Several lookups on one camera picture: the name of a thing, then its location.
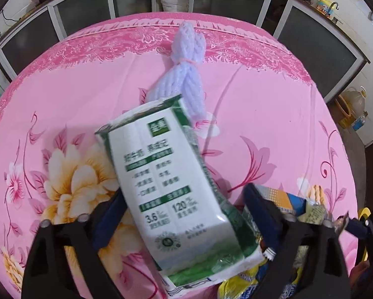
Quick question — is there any green snack packet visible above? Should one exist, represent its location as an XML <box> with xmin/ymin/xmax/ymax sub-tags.
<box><xmin>299</xmin><ymin>185</ymin><xmax>330</xmax><ymax>225</ymax></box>

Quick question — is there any green white milk carton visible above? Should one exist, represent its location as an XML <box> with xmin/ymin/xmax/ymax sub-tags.
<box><xmin>94</xmin><ymin>94</ymin><xmax>265</xmax><ymax>299</ymax></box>

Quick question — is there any brown yellow bucket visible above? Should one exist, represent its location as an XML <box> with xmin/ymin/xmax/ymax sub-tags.
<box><xmin>335</xmin><ymin>95</ymin><xmax>352</xmax><ymax>119</ymax></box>

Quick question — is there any pink floral tablecloth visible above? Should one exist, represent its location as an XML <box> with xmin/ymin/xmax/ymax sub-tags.
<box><xmin>0</xmin><ymin>9</ymin><xmax>366</xmax><ymax>299</ymax></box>

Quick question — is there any lilac yarn bundle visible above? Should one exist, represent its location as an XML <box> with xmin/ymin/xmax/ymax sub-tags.
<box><xmin>146</xmin><ymin>22</ymin><xmax>207</xmax><ymax>122</ymax></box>

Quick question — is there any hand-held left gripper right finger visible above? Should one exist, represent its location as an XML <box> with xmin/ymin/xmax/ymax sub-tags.
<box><xmin>243</xmin><ymin>183</ymin><xmax>352</xmax><ymax>299</ymax></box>

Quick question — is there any yellow snack packet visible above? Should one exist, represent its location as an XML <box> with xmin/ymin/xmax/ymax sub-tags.
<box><xmin>218</xmin><ymin>265</ymin><xmax>268</xmax><ymax>299</ymax></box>

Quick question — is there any blue label water bottle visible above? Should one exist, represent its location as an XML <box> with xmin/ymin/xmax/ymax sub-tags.
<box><xmin>352</xmin><ymin>114</ymin><xmax>368</xmax><ymax>131</ymax></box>

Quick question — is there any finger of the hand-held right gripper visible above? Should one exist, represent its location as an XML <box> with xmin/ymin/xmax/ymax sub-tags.
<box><xmin>344</xmin><ymin>211</ymin><xmax>373</xmax><ymax>263</ymax></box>

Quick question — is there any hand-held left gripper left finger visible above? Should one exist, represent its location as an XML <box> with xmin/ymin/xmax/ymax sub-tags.
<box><xmin>22</xmin><ymin>190</ymin><xmax>127</xmax><ymax>299</ymax></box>

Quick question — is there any kitchen counter cabinet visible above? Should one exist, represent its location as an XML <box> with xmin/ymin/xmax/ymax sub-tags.
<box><xmin>0</xmin><ymin>0</ymin><xmax>369</xmax><ymax>84</ymax></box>

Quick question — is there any colourful snack packet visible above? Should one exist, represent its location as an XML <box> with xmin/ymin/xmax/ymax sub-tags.
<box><xmin>255</xmin><ymin>184</ymin><xmax>299</xmax><ymax>215</ymax></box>

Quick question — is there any silver foil wrapper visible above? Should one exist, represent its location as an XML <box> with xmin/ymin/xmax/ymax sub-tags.
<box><xmin>334</xmin><ymin>214</ymin><xmax>350</xmax><ymax>235</ymax></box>

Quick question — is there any cooking oil jug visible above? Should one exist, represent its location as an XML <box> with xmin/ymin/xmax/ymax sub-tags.
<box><xmin>342</xmin><ymin>88</ymin><xmax>367</xmax><ymax>128</ymax></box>

